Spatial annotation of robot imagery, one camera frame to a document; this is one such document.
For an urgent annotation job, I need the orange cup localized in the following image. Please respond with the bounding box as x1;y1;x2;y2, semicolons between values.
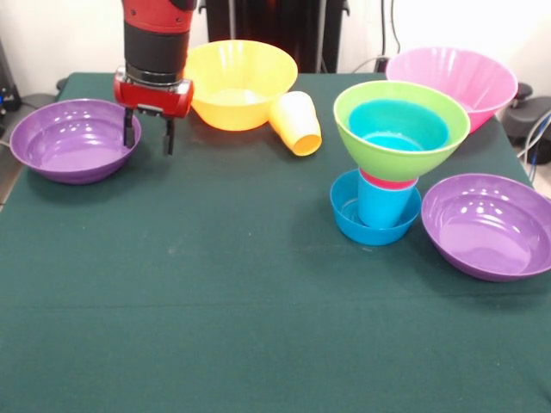
269;90;323;157

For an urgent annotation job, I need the black knobbed device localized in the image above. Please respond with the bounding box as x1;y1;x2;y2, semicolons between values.
503;82;551;145

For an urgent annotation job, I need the grey cable bundle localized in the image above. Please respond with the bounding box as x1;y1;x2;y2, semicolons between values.
516;109;551;203

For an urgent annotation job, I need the red cup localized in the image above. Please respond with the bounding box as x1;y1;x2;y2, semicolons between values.
359;168;419;191

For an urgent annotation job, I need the green bowl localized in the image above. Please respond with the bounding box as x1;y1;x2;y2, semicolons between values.
333;80;471;182

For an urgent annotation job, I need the black wall cable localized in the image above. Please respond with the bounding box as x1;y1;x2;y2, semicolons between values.
389;0;405;59

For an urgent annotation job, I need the dark green tablecloth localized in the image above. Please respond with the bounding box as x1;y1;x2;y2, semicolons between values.
0;71;551;413

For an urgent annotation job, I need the purple bowl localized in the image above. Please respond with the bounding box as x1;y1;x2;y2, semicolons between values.
420;173;551;283
9;98;142;185

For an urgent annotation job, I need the black computer tower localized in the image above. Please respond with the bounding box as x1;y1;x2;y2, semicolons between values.
0;38;22;126

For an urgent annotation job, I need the blue cup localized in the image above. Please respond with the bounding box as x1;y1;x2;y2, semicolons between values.
357;176;419;228

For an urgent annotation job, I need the orange bowl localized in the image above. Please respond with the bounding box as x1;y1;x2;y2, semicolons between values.
183;39;299;132

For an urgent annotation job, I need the blue bowl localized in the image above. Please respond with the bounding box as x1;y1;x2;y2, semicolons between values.
347;98;452;152
330;169;422;247

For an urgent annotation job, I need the pink bowl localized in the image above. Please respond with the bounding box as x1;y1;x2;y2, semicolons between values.
385;46;519;135

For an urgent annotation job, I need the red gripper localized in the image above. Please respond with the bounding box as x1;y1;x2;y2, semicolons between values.
113;66;195;157

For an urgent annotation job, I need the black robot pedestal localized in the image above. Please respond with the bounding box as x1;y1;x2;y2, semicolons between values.
195;0;350;74

